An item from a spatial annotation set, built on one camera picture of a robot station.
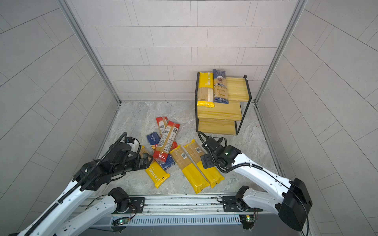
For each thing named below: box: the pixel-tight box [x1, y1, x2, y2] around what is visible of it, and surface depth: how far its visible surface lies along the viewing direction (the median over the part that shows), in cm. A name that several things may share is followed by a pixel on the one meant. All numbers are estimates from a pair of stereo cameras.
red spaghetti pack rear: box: [156, 116, 168, 138], surface depth 101 cm
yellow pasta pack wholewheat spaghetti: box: [196, 72, 215, 108], surface depth 77 cm
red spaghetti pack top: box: [153, 120, 181, 163], surface depth 90 cm
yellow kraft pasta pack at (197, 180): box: [169, 145, 211, 194], surface depth 82 cm
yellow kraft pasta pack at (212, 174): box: [183, 139, 225, 189], surface depth 82 cm
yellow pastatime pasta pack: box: [139, 145, 171, 189], surface depth 80 cm
